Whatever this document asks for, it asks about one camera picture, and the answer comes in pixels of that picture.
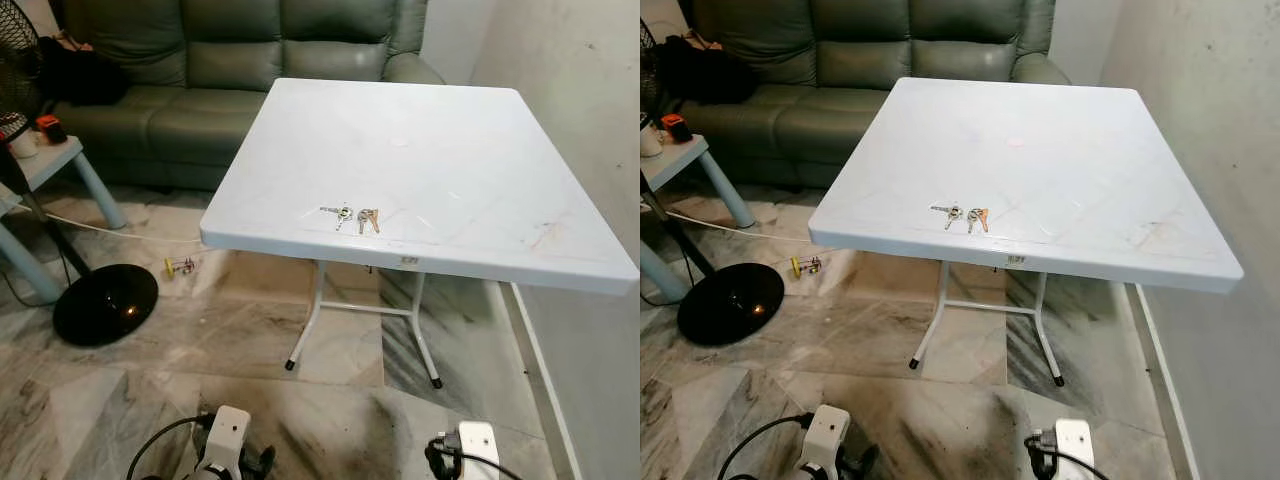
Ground bunch of silver brass keys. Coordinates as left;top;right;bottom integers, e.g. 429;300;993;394
319;204;383;237
929;203;991;236

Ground white baseboard strip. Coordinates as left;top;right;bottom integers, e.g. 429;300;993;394
1134;282;1202;480
509;282;584;480

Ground black standing fan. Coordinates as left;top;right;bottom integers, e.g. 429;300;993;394
640;18;786;349
0;0;160;349

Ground white plastic folding table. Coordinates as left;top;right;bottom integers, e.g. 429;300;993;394
199;77;641;391
807;76;1245;389

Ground small white side table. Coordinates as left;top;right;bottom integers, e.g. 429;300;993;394
0;135;128;304
640;135;757;304

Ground green leather sofa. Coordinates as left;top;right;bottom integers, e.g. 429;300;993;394
678;0;1072;192
50;0;447;192

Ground black bag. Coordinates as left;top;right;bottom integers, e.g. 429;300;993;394
655;34;759;107
40;35;130;107

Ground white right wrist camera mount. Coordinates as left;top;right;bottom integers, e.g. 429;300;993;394
455;421;502;480
1052;418;1097;480

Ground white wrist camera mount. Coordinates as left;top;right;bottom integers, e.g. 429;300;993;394
202;405;253;480
1052;418;1097;480
455;421;502;480
800;404;852;480

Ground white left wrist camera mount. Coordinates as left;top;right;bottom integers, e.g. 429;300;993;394
202;405;253;480
800;404;852;480

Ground white floor cable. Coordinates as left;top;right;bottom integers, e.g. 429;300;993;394
18;204;207;247
664;206;812;245

